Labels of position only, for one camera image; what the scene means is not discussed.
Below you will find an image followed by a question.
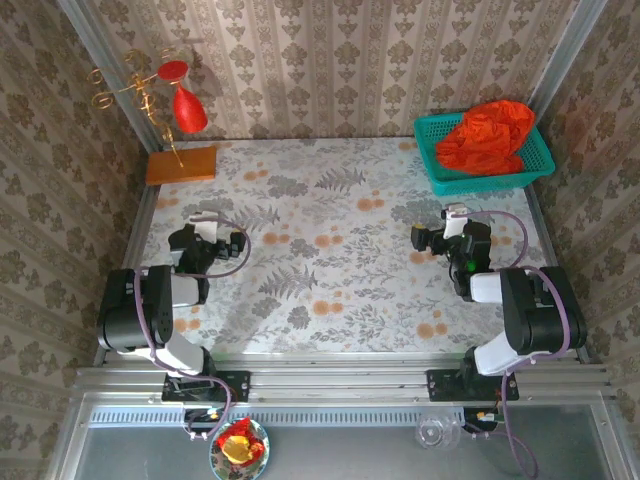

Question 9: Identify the orange t-shirt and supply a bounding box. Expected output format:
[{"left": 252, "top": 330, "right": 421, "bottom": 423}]
[{"left": 434, "top": 99, "right": 537, "bottom": 177}]

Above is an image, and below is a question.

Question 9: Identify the teal plastic basket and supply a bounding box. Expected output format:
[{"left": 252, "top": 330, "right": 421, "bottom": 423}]
[{"left": 413, "top": 110, "right": 557, "bottom": 197}]

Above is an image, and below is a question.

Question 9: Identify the floral table mat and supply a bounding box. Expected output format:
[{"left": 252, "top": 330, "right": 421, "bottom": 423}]
[{"left": 117, "top": 137, "right": 574, "bottom": 356}]

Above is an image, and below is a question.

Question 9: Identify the red goblet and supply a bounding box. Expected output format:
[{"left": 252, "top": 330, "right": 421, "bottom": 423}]
[{"left": 157, "top": 59, "right": 209, "bottom": 135}]

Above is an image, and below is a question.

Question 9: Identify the black board yellow plug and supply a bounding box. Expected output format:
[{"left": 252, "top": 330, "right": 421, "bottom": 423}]
[
  {"left": 462, "top": 407, "right": 501, "bottom": 434},
  {"left": 182, "top": 407, "right": 224, "bottom": 434}
]

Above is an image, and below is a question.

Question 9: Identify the clear plastic glass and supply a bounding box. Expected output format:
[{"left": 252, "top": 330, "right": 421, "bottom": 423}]
[{"left": 414, "top": 408, "right": 462, "bottom": 451}]

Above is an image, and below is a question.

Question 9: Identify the red foil wrapper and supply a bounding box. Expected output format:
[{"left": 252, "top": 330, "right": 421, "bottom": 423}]
[{"left": 218, "top": 418, "right": 267, "bottom": 464}]

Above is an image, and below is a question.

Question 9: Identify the yellow crumpled wrapper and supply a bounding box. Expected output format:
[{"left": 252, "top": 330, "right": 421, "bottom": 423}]
[{"left": 222, "top": 435, "right": 252, "bottom": 463}]

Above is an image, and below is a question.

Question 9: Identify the floral patterned plate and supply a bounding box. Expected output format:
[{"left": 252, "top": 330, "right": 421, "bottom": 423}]
[{"left": 208, "top": 417, "right": 271, "bottom": 480}]

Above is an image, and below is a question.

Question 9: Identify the grey metal panel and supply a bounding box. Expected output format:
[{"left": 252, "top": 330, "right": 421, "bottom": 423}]
[{"left": 47, "top": 392, "right": 634, "bottom": 480}]

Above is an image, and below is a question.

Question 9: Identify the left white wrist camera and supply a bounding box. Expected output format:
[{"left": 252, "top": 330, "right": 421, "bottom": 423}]
[{"left": 189, "top": 211, "right": 220, "bottom": 246}]

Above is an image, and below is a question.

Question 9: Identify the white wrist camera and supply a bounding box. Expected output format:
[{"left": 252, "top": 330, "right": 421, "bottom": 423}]
[
  {"left": 442, "top": 202, "right": 470, "bottom": 240},
  {"left": 189, "top": 211, "right": 220, "bottom": 246}
]

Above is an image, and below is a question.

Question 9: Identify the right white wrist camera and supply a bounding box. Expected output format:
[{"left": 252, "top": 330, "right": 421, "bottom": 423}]
[{"left": 442, "top": 202, "right": 470, "bottom": 240}]

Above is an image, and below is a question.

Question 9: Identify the purple cable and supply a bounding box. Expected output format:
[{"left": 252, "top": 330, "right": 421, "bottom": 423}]
[
  {"left": 467, "top": 209, "right": 574, "bottom": 479},
  {"left": 132, "top": 213, "right": 252, "bottom": 442}
]

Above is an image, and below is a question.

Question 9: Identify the gold wire stand wooden base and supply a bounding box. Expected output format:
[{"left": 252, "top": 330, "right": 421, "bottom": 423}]
[{"left": 88, "top": 47, "right": 218, "bottom": 187}]

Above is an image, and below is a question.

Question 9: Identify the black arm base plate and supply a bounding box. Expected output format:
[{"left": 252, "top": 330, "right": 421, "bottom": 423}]
[
  {"left": 425, "top": 368, "right": 519, "bottom": 403},
  {"left": 162, "top": 370, "right": 251, "bottom": 403}
]

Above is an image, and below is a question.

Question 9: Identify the aluminium cross rail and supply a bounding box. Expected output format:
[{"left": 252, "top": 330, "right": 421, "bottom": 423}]
[{"left": 73, "top": 352, "right": 615, "bottom": 407}]

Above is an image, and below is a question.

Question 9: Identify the grey slotted cable duct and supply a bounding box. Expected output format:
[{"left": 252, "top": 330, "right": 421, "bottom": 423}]
[{"left": 88, "top": 405, "right": 471, "bottom": 427}]

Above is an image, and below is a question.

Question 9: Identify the aluminium corner post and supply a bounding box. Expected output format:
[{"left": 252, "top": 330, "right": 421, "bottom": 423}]
[
  {"left": 526, "top": 0, "right": 610, "bottom": 122},
  {"left": 55, "top": 0, "right": 167, "bottom": 152}
]

